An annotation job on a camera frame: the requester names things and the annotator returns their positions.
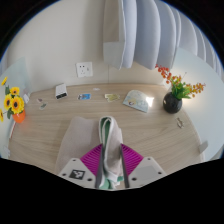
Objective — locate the fan-shaped printed booklet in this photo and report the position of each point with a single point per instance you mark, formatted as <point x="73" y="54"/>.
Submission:
<point x="136" y="100"/>

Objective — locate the black round vase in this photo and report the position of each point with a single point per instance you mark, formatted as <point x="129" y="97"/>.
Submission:
<point x="172" y="103"/>

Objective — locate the light grey pleated curtain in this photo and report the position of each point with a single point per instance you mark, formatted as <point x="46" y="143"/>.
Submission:
<point x="150" y="30"/>

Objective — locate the small white box device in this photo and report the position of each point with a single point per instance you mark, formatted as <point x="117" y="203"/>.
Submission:
<point x="61" y="90"/>

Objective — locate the beige towel with green stripe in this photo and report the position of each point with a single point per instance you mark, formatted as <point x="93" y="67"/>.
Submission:
<point x="78" y="140"/>

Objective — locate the tiny white sticker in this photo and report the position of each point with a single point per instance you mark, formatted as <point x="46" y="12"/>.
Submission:
<point x="96" y="89"/>

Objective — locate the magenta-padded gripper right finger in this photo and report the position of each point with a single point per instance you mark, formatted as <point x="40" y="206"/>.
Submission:
<point x="133" y="163"/>

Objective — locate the artificial sunflower bouquet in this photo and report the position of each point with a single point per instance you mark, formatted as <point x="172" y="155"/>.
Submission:
<point x="15" y="101"/>

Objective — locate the small pink sticker card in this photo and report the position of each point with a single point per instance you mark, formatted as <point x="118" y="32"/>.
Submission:
<point x="40" y="100"/>

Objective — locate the white wall socket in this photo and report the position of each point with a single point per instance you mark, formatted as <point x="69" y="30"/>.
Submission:
<point x="84" y="69"/>

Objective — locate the frosted desk divider panel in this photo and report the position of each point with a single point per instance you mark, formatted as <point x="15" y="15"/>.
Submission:
<point x="206" y="113"/>
<point x="15" y="75"/>

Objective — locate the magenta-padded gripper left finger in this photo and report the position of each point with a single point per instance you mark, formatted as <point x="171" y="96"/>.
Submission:
<point x="88" y="165"/>

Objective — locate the small green sticker card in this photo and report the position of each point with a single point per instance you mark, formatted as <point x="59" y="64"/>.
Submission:
<point x="43" y="106"/>

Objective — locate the red and orange flower sprig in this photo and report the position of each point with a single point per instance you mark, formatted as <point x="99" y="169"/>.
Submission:
<point x="180" y="89"/>

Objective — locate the white panel clamp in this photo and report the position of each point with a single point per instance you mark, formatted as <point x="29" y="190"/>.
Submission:
<point x="203" y="147"/>

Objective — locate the yellow-green sticker card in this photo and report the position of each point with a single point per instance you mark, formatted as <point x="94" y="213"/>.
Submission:
<point x="112" y="97"/>

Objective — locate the small blue picture card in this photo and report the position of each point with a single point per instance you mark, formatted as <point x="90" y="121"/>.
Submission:
<point x="84" y="96"/>

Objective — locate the orange round vase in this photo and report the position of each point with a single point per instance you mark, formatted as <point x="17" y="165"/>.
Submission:
<point x="19" y="117"/>

